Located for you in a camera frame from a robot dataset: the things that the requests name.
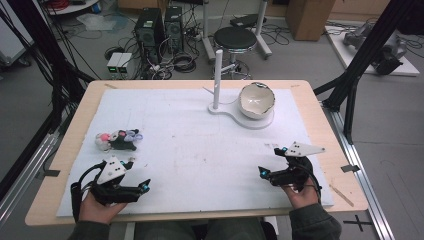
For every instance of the purple plush toy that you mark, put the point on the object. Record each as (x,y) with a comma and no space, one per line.
(135,135)

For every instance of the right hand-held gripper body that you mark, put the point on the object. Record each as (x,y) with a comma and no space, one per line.
(300,150)

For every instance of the clear plastic sheet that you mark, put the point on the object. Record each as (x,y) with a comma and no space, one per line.
(100,22)

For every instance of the large black computer tower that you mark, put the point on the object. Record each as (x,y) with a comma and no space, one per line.
(149,33)

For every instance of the black round stool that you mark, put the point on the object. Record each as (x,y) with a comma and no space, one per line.
(235,38)

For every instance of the black flat device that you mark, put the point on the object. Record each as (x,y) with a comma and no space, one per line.
(246,20)

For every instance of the cardboard box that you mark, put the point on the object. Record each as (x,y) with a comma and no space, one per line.
(310,18)

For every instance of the white power supply box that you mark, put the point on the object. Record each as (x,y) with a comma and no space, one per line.
(114,62)
(125,63)

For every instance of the small black computer tower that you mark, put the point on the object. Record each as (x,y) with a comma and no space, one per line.
(174,28)

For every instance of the white cabinet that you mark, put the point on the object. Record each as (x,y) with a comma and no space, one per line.
(11,43)

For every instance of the white floor platform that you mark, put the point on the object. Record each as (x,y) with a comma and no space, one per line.
(410,68)

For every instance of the grey tape piece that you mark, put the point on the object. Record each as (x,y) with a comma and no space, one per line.
(51,173)
(350,168)

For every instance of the person's legs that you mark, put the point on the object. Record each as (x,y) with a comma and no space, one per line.
(200,230)

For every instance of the white eggshell-shaped bowl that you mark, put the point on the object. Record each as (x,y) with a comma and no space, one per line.
(256,101)

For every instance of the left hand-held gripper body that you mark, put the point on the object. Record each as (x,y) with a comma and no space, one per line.
(111,170)

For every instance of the white and pink plush toy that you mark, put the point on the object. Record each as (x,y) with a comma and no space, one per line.
(102,140)

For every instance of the black tape cross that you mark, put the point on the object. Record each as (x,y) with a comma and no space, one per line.
(358,222)

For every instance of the person's left hand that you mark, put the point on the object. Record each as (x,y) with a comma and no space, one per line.
(96,211)

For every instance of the aluminium rail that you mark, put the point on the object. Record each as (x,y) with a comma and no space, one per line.
(366,186)
(23,173)

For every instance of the tan tape strip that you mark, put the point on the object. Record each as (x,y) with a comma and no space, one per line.
(341,196)

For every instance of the white stand with pole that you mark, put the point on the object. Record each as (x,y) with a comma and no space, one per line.
(217,76)

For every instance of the person's right hand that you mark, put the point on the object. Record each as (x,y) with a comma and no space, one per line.
(305,198)

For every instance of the white round table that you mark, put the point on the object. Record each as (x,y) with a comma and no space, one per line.
(75,7)

